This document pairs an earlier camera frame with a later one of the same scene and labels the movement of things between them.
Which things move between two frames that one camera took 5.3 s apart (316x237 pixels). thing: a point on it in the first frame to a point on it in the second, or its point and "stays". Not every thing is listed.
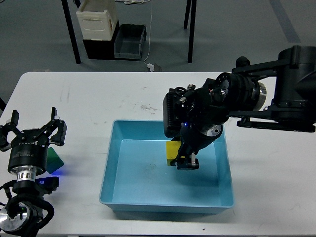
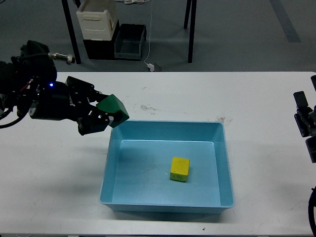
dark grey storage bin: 128,44 stays
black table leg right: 189,3 stays
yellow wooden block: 172,150 to 179,168
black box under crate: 97,49 stays
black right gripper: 195,134 to 301,116
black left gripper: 28,153 to 52,101
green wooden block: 54,161 to 112,103
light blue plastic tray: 138,180 stays
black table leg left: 65,5 stays
